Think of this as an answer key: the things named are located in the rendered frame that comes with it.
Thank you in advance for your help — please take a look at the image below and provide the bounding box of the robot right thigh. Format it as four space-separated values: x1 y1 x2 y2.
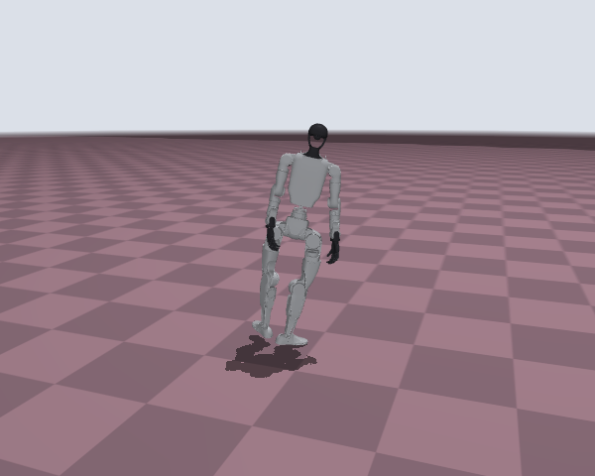
289 227 322 293

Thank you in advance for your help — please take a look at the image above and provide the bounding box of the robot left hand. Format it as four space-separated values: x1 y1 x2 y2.
266 217 281 251

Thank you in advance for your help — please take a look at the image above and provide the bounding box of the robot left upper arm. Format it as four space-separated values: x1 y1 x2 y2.
275 154 296 197

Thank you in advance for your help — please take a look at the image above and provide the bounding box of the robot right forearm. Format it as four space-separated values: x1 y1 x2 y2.
329 198 341 239

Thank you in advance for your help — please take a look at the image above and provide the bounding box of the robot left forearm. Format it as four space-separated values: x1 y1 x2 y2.
265 184 281 225

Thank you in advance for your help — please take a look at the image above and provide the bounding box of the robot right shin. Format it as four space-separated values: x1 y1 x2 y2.
284 283 308 338

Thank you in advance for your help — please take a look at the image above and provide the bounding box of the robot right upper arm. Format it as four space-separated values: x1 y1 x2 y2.
327 162 341 208

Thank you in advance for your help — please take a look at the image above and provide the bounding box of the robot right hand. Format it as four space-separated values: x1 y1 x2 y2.
326 231 340 264

